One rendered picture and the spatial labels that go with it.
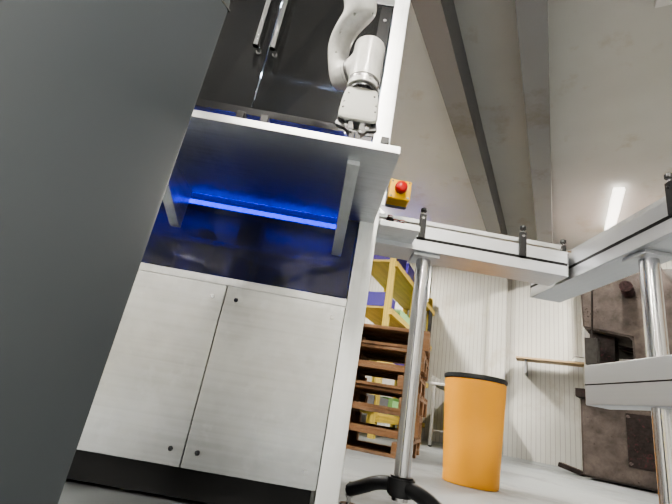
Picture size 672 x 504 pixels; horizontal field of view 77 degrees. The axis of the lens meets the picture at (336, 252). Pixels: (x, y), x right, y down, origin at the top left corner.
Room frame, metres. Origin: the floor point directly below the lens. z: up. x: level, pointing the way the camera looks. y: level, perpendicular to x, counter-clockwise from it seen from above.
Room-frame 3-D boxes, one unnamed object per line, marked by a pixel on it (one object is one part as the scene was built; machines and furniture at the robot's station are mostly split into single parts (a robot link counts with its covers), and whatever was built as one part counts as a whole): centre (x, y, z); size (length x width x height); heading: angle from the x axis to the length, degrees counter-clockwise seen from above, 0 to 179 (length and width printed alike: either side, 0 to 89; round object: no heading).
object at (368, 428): (4.16, -0.35, 0.51); 1.43 x 0.98 x 1.02; 73
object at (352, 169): (1.05, 0.00, 0.79); 0.34 x 0.03 x 0.13; 0
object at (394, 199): (1.25, -0.17, 0.99); 0.08 x 0.07 x 0.07; 0
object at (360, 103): (0.90, 0.01, 1.03); 0.10 x 0.07 x 0.11; 90
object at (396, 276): (6.86, -1.21, 1.32); 2.81 x 0.76 x 2.65; 151
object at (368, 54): (0.90, 0.01, 1.17); 0.09 x 0.08 x 0.13; 49
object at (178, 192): (1.05, 0.50, 0.79); 0.34 x 0.03 x 0.13; 0
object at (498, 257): (1.39, -0.46, 0.92); 0.69 x 0.15 x 0.16; 90
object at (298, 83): (1.23, 0.16, 1.50); 0.43 x 0.01 x 0.59; 90
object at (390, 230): (1.29, -0.19, 0.87); 0.14 x 0.13 x 0.02; 0
